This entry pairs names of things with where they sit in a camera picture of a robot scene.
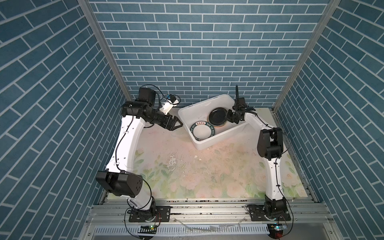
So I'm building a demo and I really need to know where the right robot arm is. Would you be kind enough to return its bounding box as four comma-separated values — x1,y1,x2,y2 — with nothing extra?
226,95,291,221

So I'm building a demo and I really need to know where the black round plate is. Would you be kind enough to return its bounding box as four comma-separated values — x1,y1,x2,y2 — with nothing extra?
208,107,228,127

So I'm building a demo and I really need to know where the right aluminium corner post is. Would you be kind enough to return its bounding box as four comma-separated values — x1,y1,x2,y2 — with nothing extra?
272,0,341,115

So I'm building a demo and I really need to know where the white plastic bin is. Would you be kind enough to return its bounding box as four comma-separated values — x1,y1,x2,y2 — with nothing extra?
178,95,248,150

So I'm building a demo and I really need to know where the aluminium corner post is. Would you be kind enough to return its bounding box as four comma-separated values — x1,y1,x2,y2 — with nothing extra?
272,0,341,115
78,0,132,101

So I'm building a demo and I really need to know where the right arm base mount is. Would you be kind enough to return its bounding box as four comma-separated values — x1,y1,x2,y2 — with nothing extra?
246,205,292,222

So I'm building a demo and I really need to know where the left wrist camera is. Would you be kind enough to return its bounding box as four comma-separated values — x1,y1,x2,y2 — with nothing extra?
160,94,180,115

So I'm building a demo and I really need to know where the left aluminium corner post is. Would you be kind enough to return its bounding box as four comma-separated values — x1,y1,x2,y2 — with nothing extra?
78,0,132,101

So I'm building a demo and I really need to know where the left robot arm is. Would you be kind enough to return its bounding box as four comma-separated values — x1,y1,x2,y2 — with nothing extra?
96,85,183,211

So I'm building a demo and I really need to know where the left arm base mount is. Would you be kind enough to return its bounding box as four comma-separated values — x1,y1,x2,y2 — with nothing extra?
128,206,171,223

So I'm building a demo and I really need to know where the aluminium rail frame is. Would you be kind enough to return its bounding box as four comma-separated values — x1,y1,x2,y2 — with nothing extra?
80,199,342,240

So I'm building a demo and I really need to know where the green rim plate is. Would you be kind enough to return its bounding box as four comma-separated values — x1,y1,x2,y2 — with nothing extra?
190,121,216,141

